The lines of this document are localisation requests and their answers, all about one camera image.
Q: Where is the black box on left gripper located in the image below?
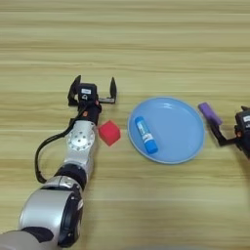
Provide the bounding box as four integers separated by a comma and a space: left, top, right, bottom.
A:
77, 82, 99, 104

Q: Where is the red cube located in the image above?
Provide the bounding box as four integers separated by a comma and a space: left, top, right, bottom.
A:
98, 119, 122, 147

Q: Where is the blue glue stick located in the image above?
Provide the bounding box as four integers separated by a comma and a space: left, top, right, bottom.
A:
134, 115, 159, 155

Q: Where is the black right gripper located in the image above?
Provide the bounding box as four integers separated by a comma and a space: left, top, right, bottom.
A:
207, 104, 250, 161

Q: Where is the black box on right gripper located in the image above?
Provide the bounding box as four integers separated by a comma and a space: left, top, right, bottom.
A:
234, 109, 250, 132

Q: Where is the purple rectangular block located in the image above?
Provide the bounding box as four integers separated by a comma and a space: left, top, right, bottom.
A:
197, 102, 224, 127

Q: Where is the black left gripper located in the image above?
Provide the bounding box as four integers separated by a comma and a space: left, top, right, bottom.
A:
66, 74, 118, 127

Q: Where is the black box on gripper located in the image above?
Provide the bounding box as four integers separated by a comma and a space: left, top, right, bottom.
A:
77, 82, 99, 104
234, 109, 250, 132

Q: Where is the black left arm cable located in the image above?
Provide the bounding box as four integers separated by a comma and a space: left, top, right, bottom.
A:
33, 105, 90, 185

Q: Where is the light blue round plate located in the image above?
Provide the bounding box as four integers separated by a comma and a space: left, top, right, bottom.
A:
127, 96, 207, 165

